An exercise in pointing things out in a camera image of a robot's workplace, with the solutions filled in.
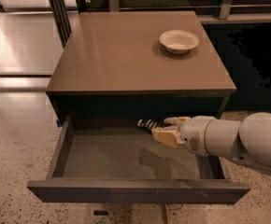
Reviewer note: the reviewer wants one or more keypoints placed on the white paper bowl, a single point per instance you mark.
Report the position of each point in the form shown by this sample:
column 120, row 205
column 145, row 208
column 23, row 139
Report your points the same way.
column 178, row 42

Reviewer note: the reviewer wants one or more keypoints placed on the open grey top drawer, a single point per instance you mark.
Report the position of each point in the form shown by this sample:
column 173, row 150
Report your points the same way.
column 99, row 163

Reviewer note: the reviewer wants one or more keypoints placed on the black rxbar chocolate wrapper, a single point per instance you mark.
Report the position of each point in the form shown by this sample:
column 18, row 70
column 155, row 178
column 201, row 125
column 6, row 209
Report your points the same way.
column 150, row 124

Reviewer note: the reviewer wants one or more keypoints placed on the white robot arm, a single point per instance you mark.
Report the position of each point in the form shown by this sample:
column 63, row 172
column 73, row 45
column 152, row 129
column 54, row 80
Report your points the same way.
column 246, row 142

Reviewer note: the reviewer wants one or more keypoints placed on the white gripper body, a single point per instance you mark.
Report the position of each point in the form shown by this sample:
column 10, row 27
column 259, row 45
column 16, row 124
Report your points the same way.
column 193, row 134

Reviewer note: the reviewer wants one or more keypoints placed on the metal counter frame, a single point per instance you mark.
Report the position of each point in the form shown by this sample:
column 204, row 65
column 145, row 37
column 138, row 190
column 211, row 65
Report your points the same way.
column 173, row 0

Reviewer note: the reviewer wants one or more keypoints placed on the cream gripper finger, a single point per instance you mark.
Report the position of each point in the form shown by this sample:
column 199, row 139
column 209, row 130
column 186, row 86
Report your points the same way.
column 176, row 121
column 169, row 136

